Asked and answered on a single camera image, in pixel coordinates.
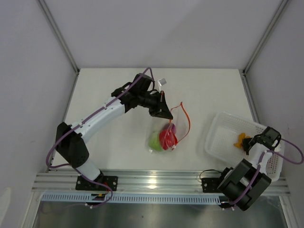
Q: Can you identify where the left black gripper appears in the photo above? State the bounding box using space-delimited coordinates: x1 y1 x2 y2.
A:
139 91 173 120

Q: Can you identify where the yellow ginger root toy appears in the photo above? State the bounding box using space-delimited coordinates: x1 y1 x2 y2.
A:
234 133 250 149

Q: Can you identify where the purple onion toy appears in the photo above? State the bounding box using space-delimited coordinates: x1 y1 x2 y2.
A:
169 123 177 134

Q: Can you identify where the clear orange zip top bag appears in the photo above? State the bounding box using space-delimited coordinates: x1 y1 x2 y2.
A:
146 102 191 153

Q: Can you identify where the red bell pepper toy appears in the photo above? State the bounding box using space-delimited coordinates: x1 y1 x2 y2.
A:
159 129 178 151

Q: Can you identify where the green cabbage toy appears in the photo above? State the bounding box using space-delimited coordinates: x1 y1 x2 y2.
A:
148 132 163 152

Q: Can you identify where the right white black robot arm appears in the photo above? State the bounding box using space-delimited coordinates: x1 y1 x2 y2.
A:
217 126 282 211

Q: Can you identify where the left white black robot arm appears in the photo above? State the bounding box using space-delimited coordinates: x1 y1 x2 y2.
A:
54 73 173 190

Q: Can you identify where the white perforated plastic basket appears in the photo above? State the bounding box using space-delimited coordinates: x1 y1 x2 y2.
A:
204 112 285 182

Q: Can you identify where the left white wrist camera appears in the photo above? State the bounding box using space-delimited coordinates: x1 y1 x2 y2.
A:
157 78 167 92

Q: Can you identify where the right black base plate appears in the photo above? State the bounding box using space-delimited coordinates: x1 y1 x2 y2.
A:
201 177 222 193

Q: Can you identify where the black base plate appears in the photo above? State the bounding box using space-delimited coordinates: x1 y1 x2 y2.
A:
201 177 222 193
75 175 118 191

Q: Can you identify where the white slotted cable duct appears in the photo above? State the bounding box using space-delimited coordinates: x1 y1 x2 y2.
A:
41 192 220 205

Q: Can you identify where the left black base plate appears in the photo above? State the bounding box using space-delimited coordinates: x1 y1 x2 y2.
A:
75 175 118 191

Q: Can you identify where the left aluminium frame post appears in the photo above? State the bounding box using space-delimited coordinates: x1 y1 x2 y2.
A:
36 0 80 75

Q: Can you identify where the aluminium frame post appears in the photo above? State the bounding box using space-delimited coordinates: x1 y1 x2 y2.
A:
36 0 80 75
242 0 291 76

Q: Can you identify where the aluminium mounting rail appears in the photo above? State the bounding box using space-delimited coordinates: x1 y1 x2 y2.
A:
32 169 292 196

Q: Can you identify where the right aluminium frame post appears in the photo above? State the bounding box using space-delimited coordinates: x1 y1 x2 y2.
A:
242 0 291 76

